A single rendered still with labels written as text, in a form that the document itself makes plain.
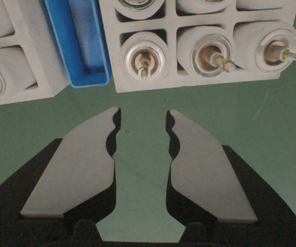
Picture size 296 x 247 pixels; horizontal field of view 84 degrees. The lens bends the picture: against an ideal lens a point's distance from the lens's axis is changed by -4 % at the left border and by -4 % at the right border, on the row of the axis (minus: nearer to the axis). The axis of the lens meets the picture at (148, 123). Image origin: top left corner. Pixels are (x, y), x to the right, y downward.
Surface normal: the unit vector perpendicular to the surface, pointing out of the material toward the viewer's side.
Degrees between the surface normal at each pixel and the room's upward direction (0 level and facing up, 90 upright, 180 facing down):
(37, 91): 0
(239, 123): 0
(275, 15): 0
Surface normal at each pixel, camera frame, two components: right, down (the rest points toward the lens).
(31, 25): 0.99, -0.11
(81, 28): 0.01, 0.51
